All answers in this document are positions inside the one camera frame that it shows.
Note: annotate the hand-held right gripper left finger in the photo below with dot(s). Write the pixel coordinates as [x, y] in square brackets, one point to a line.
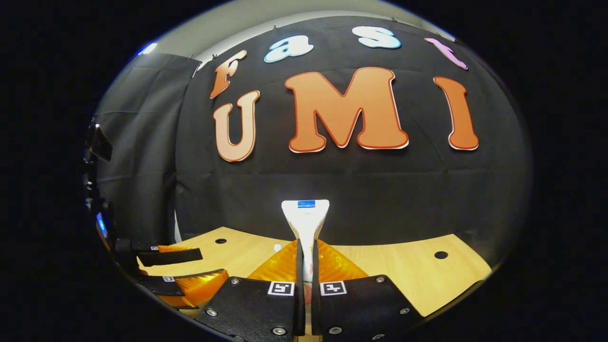
[300, 273]

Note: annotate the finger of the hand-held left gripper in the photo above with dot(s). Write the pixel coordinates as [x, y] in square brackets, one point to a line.
[171, 256]
[190, 287]

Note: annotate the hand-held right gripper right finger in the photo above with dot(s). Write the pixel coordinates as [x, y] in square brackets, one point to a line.
[315, 273]

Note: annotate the white toothpaste tube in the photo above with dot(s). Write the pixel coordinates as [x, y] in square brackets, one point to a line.
[305, 223]

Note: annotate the light wooden desktop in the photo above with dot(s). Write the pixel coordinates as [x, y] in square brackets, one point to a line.
[403, 270]

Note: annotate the black backdrop cloth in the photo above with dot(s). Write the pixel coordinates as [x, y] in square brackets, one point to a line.
[356, 190]

